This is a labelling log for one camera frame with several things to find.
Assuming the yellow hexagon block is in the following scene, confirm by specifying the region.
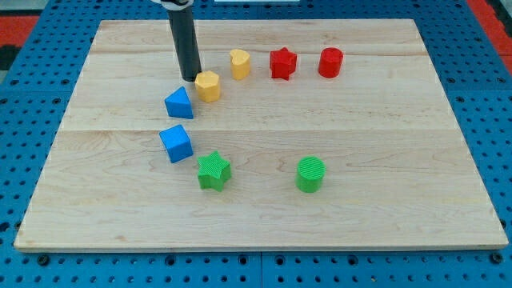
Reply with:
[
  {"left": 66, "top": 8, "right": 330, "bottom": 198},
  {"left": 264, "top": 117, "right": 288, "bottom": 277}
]
[{"left": 194, "top": 70, "right": 221, "bottom": 103}]

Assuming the yellow heart block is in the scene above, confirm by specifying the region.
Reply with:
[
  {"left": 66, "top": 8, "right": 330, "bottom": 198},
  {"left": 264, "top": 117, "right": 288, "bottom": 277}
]
[{"left": 230, "top": 49, "right": 250, "bottom": 80}]

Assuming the blue cube block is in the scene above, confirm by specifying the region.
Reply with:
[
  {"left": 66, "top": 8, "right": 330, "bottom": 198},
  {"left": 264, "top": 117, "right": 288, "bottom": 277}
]
[{"left": 158, "top": 124, "right": 194, "bottom": 163}]

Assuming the wooden board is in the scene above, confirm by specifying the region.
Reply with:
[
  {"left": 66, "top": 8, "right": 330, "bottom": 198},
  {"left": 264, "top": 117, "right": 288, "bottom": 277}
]
[{"left": 14, "top": 19, "right": 508, "bottom": 253}]

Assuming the green cylinder block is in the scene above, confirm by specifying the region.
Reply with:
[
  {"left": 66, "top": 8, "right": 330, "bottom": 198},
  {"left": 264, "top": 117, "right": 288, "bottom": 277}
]
[{"left": 295, "top": 156, "right": 326, "bottom": 193}]

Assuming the green star block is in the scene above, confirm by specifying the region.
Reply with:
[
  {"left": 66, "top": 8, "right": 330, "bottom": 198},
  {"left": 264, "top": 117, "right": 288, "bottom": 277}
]
[{"left": 198, "top": 150, "right": 231, "bottom": 192}]

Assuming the white rod mount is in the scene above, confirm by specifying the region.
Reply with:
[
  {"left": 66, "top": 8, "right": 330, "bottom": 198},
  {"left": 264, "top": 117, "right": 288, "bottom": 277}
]
[{"left": 151, "top": 0, "right": 194, "bottom": 11}]

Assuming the red cylinder block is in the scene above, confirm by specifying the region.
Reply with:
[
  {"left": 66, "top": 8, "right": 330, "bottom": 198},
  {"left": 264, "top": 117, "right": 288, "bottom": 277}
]
[{"left": 318, "top": 47, "right": 344, "bottom": 78}]

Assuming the blue triangle block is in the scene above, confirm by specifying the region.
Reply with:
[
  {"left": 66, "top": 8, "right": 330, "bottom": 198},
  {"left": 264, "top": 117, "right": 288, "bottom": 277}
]
[{"left": 164, "top": 86, "right": 194, "bottom": 119}]

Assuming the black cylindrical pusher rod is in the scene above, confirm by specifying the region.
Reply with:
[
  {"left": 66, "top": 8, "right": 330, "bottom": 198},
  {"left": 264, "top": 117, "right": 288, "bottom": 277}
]
[{"left": 167, "top": 6, "right": 202, "bottom": 82}]

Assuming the red star block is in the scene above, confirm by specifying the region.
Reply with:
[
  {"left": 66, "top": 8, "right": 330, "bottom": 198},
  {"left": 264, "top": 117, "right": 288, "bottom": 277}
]
[{"left": 270, "top": 47, "right": 298, "bottom": 81}]

